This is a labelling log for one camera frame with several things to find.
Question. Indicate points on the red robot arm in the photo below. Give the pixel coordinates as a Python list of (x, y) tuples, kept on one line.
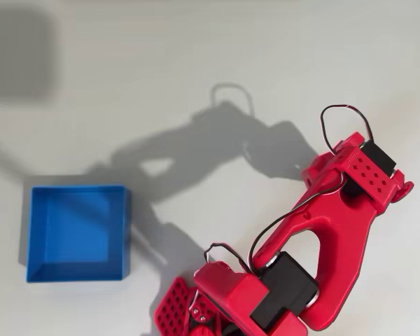
[(336, 227)]

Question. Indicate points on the blue square tray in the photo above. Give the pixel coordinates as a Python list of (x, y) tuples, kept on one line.
[(77, 231)]

